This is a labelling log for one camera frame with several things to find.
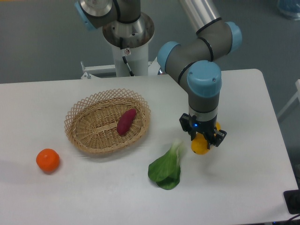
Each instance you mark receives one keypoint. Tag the orange tangerine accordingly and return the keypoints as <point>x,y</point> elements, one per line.
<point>48,160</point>

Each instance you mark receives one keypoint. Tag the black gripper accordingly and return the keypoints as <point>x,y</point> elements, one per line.
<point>208,128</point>

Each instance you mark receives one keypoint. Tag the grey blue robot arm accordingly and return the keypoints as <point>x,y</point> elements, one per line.
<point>192,66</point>

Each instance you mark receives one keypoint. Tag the purple sweet potato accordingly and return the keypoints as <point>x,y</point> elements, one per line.
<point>126,121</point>

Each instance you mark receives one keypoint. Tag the black device at table edge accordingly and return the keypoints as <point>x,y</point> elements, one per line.
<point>292,200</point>

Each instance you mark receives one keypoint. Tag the blue plastic bag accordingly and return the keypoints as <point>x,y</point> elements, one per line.
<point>289,9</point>

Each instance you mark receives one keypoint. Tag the woven wicker basket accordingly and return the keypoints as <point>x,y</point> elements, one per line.
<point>91,124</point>

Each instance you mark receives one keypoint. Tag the white frame at right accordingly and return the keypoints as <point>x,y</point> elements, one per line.
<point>291,104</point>

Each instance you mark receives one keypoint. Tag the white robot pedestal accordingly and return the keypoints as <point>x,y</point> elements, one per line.
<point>130,48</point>

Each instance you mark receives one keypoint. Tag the green bok choy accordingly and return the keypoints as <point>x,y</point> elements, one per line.
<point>165,171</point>

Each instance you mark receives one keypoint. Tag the yellow mango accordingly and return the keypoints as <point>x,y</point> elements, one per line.
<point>199,145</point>

